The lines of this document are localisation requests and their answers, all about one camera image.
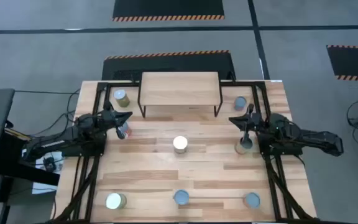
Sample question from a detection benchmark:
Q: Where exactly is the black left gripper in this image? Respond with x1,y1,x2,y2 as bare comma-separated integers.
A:
103,104,133,140

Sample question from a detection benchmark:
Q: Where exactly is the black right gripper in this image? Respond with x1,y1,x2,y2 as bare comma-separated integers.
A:
228,104,260,146

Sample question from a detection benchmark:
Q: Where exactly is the small teal orange label can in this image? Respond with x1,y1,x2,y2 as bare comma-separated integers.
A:
233,95,248,112

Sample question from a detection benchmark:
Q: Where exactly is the green oranges label can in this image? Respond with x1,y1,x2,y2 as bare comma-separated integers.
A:
112,88,131,108

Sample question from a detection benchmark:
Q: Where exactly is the wooden shelf with black legs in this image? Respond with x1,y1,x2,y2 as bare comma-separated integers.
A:
137,71,224,119

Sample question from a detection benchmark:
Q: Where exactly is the tan label tin can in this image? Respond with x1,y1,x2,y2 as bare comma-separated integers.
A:
234,136,255,156

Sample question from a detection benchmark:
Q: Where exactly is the black hazard striped floor mat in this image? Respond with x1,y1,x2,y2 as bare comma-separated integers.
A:
326,44,358,83
101,49,237,82
112,0,226,22

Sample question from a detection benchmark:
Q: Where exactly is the grey lidded tin can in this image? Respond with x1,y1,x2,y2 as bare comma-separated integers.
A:
243,192,262,209

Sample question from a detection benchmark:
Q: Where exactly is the yellow label tin can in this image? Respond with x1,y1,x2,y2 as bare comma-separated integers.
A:
104,192,127,210

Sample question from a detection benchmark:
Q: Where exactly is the small black controller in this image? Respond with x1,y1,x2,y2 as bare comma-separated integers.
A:
43,157,57,172

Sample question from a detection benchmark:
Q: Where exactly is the white paper sheet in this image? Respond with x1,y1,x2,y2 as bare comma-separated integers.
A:
31,151,64,195

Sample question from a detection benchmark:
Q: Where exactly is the black desk base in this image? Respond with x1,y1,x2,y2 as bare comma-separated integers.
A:
0,132,61,187

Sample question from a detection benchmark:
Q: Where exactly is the black metal table frame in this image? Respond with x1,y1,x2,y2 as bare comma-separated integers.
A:
50,80,319,224

